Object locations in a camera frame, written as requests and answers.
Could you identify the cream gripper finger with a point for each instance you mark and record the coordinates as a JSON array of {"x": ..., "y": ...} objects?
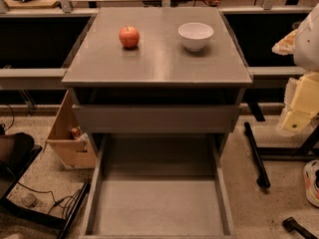
[{"x": 301, "y": 103}]

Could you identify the red apple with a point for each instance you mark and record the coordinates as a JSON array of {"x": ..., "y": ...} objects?
[{"x": 129, "y": 36}]

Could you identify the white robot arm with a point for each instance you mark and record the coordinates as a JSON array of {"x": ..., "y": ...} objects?
[{"x": 303, "y": 45}]

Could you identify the grey drawer cabinet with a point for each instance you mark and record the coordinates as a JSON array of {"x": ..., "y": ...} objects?
[{"x": 159, "y": 71}]

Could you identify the open grey middle drawer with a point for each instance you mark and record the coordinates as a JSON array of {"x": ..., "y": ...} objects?
[{"x": 158, "y": 187}]

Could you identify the closed grey top drawer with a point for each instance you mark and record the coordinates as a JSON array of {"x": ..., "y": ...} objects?
[{"x": 157, "y": 119}]

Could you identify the white sneaker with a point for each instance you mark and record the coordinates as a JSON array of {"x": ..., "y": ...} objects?
[{"x": 311, "y": 178}]

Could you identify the black desk leg bar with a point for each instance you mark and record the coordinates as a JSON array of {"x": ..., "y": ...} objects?
[{"x": 262, "y": 180}]

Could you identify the white ceramic bowl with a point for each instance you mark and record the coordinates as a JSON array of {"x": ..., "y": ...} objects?
[{"x": 195, "y": 36}]

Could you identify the cardboard box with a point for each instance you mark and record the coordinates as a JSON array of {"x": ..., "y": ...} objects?
[{"x": 67, "y": 140}]

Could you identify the clear plastic bottle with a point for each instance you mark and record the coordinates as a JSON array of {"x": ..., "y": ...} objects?
[{"x": 30, "y": 200}]

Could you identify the black tool handle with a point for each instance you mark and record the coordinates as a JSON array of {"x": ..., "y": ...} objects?
[{"x": 290, "y": 224}]

